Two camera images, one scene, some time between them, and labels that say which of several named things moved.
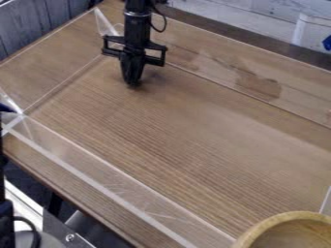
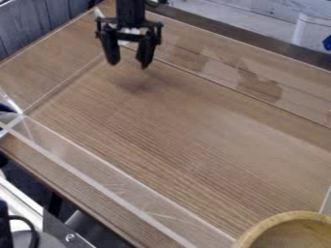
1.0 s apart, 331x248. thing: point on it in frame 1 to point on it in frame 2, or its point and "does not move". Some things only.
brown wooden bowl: [291, 230] does not move
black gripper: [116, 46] to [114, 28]
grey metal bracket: [61, 232] does not move
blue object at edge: [325, 43] does not move
